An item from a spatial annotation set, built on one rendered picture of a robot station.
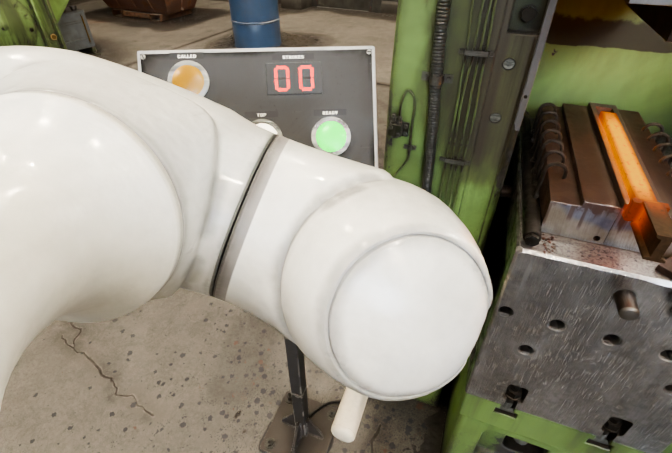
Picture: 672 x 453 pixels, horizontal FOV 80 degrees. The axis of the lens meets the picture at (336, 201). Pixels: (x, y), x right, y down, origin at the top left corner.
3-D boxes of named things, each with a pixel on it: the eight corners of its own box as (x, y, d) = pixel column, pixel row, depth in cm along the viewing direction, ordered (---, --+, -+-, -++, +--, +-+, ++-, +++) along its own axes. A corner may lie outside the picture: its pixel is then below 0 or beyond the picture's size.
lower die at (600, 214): (676, 260, 63) (705, 217, 58) (538, 231, 69) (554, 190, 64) (624, 142, 95) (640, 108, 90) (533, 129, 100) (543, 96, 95)
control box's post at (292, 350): (306, 438, 127) (276, 127, 64) (295, 433, 129) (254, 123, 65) (310, 426, 130) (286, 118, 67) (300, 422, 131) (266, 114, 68)
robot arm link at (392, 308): (447, 199, 31) (286, 135, 29) (587, 241, 15) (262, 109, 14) (394, 327, 32) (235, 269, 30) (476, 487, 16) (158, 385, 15)
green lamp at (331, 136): (342, 157, 59) (342, 130, 56) (312, 151, 60) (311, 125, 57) (349, 147, 61) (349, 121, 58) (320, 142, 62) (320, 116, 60)
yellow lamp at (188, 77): (198, 102, 56) (192, 71, 54) (171, 97, 58) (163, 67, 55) (211, 94, 59) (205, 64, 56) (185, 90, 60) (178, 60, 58)
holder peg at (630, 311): (635, 323, 60) (643, 312, 59) (615, 318, 61) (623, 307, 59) (630, 303, 63) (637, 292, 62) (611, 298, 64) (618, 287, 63)
